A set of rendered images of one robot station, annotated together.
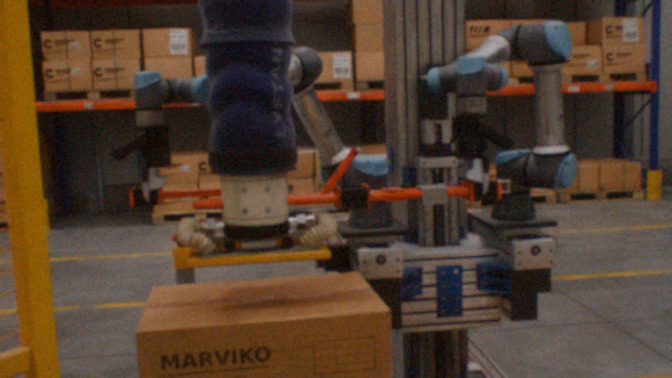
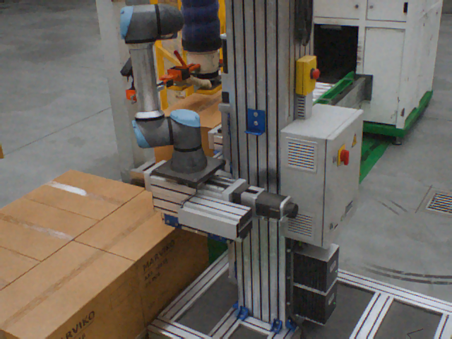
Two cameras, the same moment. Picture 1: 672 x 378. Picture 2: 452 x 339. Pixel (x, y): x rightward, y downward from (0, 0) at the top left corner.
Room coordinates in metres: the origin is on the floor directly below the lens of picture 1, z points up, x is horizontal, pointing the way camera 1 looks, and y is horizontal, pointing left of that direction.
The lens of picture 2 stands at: (3.69, -2.12, 2.00)
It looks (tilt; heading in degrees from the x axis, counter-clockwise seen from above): 26 degrees down; 129
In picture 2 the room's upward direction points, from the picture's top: 3 degrees counter-clockwise
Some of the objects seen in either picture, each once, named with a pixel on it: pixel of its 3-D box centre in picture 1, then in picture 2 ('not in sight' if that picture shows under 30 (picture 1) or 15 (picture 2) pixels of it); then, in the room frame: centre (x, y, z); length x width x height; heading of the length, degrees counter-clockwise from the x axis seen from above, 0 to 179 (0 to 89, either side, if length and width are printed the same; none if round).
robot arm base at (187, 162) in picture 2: (513, 203); (188, 154); (2.31, -0.62, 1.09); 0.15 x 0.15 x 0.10
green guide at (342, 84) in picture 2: not in sight; (323, 104); (1.86, 1.41, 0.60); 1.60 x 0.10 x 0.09; 97
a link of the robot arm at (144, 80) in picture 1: (149, 91); not in sight; (1.95, 0.51, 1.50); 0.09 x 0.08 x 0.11; 127
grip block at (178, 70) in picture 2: (351, 196); (179, 73); (1.77, -0.05, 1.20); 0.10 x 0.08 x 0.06; 8
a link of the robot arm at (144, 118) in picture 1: (150, 119); not in sight; (1.95, 0.51, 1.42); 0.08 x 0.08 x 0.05
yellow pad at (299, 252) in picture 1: (258, 249); (190, 78); (1.64, 0.18, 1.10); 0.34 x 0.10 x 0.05; 98
